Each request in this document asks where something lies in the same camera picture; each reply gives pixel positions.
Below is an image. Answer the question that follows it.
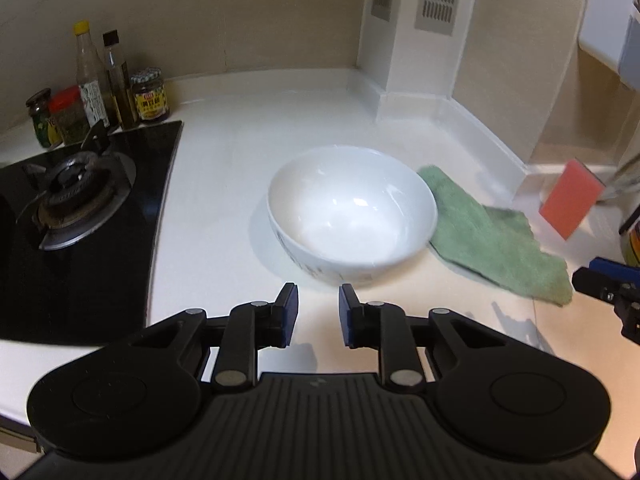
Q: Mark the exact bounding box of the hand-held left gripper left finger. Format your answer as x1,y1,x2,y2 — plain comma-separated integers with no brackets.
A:
130,282,300,395

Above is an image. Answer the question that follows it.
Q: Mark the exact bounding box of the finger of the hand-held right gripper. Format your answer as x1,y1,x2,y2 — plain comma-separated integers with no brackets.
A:
571,256,640,346

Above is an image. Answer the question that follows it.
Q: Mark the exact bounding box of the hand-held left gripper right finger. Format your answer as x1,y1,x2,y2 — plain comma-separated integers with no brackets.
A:
338,283,506,395

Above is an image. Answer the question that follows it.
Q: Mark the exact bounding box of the white ceramic bowl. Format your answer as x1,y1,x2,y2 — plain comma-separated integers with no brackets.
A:
266,146,439,286

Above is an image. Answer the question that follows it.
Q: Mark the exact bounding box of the green microfiber cloth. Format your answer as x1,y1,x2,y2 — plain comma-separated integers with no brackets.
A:
416,165,574,307

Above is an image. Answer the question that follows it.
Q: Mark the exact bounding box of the yellow can with dark lid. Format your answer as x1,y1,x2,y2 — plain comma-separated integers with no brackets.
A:
619,210,640,268

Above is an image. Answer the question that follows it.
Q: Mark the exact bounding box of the pink sponge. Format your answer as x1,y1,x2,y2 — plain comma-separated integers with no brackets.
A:
539,158,607,241

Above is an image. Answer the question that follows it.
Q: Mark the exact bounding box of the grey metal object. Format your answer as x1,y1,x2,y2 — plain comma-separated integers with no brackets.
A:
597,155,640,206

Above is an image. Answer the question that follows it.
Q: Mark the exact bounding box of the black glass gas stove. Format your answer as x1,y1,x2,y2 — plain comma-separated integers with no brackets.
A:
0,120,184,346

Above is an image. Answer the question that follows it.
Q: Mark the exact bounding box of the metal stove burner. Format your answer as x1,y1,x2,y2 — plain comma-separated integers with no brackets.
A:
15,125,137,251

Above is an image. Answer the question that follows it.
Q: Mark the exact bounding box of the sauce jar with checkered lid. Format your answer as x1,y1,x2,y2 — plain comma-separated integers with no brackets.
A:
130,69,170,122

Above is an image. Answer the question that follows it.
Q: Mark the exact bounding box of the oil bottle with dark cap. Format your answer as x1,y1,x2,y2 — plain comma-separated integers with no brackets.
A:
102,30,140,130

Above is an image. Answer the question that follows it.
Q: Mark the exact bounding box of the spice jar with red lid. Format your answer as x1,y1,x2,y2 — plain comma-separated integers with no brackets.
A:
48,86,92,145

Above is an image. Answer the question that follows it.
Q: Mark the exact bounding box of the clear bottle with yellow cap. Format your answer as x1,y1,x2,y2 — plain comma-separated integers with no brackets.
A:
74,21,111,128

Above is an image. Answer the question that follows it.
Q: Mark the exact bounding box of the green jar with dark lid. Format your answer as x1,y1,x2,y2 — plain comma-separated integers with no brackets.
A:
26,88,63,149

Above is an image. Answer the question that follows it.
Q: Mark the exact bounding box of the white wall fixture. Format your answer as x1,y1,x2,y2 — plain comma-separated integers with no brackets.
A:
577,0,640,88

